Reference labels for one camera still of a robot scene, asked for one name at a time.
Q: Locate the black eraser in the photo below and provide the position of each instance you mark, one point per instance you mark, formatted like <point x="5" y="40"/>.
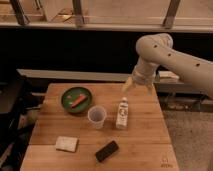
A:
<point x="106" y="151"/>

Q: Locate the white box on shelf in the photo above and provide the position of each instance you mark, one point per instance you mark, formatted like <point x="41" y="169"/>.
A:
<point x="168" y="76"/>

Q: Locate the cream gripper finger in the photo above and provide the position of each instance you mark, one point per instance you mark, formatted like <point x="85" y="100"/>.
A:
<point x="129" y="84"/>
<point x="150" y="88"/>

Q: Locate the grey metal shelf rail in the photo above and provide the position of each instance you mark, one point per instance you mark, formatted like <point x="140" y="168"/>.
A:
<point x="166" y="85"/>

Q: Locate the black equipment at left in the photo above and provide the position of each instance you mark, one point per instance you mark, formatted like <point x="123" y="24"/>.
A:
<point x="16" y="100"/>

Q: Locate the green plate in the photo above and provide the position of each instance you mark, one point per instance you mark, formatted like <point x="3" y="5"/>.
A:
<point x="73" y="93"/>

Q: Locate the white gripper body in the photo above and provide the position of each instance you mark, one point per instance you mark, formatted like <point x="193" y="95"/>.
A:
<point x="144" y="72"/>

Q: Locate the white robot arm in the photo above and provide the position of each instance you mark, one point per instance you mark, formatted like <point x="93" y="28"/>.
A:
<point x="155" y="50"/>

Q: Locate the orange carrot piece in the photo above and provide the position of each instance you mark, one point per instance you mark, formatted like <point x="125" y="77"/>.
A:
<point x="77" y="101"/>

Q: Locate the white sponge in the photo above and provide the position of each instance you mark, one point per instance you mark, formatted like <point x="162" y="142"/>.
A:
<point x="66" y="143"/>

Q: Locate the clear plastic cup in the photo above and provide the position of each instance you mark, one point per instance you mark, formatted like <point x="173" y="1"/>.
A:
<point x="97" y="115"/>

